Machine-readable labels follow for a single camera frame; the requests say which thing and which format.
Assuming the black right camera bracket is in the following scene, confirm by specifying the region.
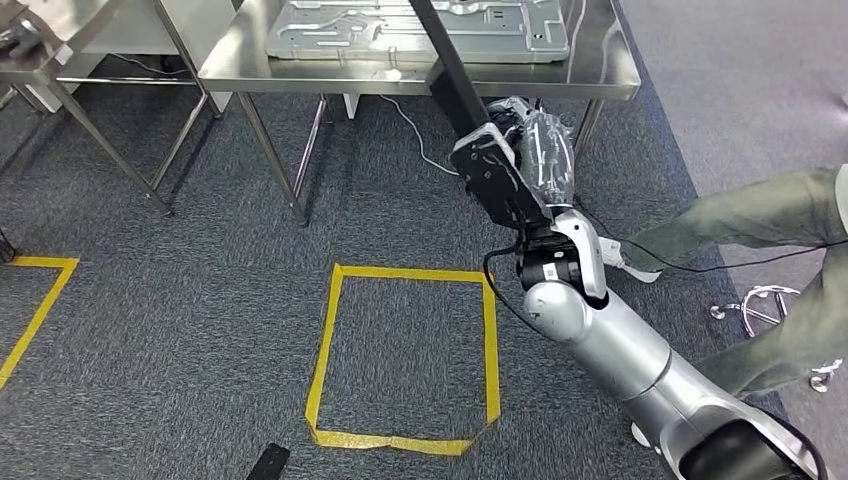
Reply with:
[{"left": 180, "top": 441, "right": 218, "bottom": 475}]
[{"left": 449, "top": 122, "right": 552, "bottom": 232}]

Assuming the thin black camera cable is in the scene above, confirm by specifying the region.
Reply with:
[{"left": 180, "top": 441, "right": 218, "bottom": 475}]
[{"left": 481, "top": 215, "right": 539, "bottom": 333}]

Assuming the person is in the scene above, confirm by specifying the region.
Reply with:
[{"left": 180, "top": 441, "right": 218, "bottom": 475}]
[{"left": 598, "top": 164, "right": 848, "bottom": 400}]

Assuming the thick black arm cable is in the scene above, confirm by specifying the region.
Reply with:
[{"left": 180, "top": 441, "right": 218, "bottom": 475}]
[{"left": 761, "top": 405, "right": 831, "bottom": 480}]

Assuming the white power cable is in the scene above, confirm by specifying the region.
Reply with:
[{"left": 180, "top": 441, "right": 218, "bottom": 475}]
[{"left": 377, "top": 93, "right": 462, "bottom": 178}]

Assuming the black plastic plate frame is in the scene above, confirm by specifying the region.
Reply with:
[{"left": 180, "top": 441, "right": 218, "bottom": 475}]
[{"left": 407, "top": 0, "right": 497, "bottom": 139}]

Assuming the stamped sheet metal panel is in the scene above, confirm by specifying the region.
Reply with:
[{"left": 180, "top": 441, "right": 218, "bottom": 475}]
[{"left": 264, "top": 0, "right": 572, "bottom": 66}]

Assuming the stainless steel side table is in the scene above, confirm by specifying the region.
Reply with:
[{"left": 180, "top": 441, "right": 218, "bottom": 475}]
[{"left": 0, "top": 0, "right": 225, "bottom": 219}]

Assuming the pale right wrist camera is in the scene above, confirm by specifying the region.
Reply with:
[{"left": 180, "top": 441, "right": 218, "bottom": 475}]
[{"left": 452, "top": 122, "right": 519, "bottom": 167}]

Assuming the white cabinet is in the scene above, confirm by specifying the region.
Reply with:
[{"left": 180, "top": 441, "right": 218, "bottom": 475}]
[{"left": 26, "top": 0, "right": 245, "bottom": 115}]

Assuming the chrome stool base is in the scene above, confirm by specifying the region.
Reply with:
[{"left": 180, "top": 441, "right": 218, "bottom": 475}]
[{"left": 708, "top": 284, "right": 844, "bottom": 394}]

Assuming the stainless steel workbench table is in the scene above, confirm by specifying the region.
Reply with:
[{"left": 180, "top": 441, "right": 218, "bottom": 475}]
[{"left": 197, "top": 0, "right": 643, "bottom": 228}]

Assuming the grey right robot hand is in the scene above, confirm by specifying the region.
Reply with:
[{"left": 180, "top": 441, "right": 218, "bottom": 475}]
[{"left": 486, "top": 95, "right": 576, "bottom": 207}]

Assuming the thin black floor cable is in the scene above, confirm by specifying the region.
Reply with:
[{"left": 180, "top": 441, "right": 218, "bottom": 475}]
[{"left": 574, "top": 197, "right": 848, "bottom": 274}]

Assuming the yellow floor tape rectangle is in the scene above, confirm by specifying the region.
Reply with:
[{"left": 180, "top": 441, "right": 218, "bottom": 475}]
[{"left": 304, "top": 263, "right": 503, "bottom": 458}]

